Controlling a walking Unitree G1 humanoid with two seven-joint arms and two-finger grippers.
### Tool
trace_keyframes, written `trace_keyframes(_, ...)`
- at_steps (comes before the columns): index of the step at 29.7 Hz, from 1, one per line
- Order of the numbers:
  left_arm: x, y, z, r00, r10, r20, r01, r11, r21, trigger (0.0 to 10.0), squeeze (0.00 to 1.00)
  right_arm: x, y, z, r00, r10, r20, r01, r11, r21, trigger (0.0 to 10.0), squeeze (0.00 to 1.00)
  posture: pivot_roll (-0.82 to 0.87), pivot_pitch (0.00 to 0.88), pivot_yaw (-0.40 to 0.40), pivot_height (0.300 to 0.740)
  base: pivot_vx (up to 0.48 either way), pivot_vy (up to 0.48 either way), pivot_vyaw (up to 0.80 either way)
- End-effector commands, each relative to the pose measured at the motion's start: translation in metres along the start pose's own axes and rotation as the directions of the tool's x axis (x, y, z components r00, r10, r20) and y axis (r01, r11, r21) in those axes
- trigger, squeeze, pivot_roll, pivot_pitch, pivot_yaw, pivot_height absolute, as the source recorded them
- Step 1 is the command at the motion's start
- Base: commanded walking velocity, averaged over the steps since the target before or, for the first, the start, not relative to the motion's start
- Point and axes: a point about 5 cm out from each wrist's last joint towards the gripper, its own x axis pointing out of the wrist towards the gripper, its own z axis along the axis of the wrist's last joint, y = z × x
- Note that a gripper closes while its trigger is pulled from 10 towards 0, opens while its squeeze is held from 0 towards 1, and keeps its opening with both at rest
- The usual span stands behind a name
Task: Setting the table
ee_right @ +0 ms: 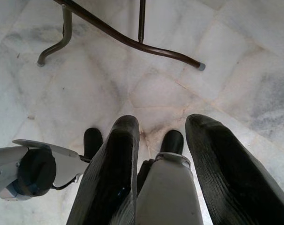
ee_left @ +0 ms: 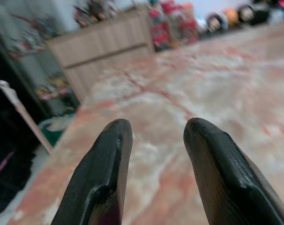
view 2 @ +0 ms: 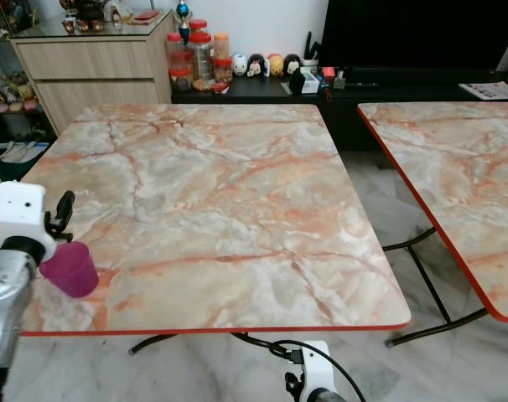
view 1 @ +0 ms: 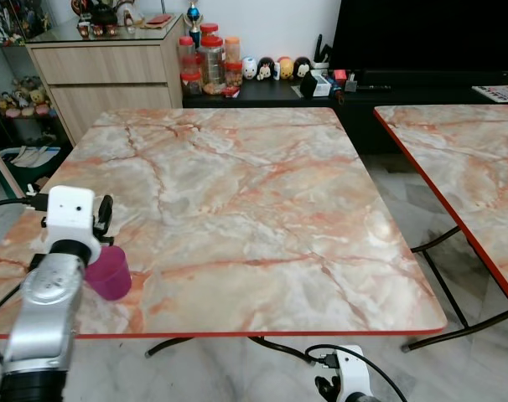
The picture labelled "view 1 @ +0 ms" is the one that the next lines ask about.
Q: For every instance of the purple plastic cup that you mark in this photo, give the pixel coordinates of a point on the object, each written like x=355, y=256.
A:
x=110, y=275

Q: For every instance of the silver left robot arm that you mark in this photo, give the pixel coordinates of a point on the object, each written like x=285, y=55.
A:
x=44, y=301

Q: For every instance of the dark green basket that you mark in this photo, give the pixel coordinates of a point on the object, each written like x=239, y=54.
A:
x=32, y=167

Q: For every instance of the marble top folding table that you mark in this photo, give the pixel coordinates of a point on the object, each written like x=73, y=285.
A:
x=237, y=218
x=472, y=167

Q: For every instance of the light wooden drawer cabinet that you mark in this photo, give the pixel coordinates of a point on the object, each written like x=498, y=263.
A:
x=103, y=75

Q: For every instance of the pile of plush toys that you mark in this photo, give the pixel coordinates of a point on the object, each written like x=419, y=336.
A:
x=23, y=96

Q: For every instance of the printed magazine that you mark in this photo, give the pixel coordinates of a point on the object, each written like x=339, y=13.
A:
x=499, y=92

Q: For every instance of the small red lid jar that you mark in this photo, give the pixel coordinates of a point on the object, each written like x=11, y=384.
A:
x=191, y=83
x=234, y=74

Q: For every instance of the medium red lid jar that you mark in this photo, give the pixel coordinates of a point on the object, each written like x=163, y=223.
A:
x=187, y=54

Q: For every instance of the dark teapot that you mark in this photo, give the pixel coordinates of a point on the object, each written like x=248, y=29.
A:
x=103, y=15

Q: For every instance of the flat red box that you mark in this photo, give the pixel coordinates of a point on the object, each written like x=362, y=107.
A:
x=158, y=18

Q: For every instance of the orange plastic jar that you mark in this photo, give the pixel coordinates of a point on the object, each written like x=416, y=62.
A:
x=233, y=48

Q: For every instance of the black eared toy figurine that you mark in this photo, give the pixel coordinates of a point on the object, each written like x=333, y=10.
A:
x=265, y=69

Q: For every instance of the blue globe trophy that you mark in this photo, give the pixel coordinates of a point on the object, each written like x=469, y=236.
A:
x=194, y=14

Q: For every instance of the yellow toy figurine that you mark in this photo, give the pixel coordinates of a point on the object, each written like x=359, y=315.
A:
x=285, y=69

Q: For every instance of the black television screen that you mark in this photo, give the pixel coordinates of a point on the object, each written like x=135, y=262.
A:
x=430, y=33

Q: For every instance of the dark brown toy figurine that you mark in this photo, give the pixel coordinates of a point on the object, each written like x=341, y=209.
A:
x=302, y=67

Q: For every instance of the white and black box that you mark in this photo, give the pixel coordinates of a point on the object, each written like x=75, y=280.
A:
x=319, y=85

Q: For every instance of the small red desk item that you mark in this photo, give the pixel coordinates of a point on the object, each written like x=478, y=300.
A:
x=339, y=75

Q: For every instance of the black desk stand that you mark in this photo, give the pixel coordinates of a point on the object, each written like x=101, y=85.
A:
x=323, y=50

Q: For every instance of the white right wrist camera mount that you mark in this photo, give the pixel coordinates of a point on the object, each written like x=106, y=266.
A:
x=352, y=368

